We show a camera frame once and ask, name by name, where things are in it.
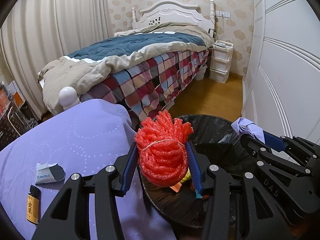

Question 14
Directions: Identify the lavender tissue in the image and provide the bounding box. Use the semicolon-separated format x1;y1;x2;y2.
231;117;265;143

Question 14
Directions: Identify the red foam net ball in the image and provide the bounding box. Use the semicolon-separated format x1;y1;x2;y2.
135;110;194;187

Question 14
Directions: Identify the black trash bin bag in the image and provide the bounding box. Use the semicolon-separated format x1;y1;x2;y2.
139;114;255;229

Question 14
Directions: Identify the yellow foam net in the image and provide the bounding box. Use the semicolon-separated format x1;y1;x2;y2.
180;169;191;184

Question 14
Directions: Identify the brown yellow label bottle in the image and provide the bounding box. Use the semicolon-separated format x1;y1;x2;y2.
26;185;41;225

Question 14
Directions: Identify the white wardrobe door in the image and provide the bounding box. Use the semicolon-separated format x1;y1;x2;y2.
242;0;319;143

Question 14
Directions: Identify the white grey flat package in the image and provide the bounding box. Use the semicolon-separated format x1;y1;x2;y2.
35;163;66;184

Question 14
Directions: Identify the purple table cloth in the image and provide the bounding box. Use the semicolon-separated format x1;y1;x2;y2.
1;99;176;239

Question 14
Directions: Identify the white plastic drawer unit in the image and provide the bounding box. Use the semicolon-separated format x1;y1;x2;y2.
209;40;233;83

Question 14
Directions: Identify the plaid bed sheet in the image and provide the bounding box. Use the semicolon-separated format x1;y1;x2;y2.
80;50;209;121

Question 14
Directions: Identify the beige blue quilt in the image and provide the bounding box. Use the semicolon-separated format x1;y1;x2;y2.
38;22;214;115

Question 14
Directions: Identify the cream curtain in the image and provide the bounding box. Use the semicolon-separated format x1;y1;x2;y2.
1;0;113;119

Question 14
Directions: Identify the wall socket strip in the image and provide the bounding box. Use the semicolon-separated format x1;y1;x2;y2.
215;10;231;18

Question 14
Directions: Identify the white wooden bed frame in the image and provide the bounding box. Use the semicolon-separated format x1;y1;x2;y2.
37;0;217;117

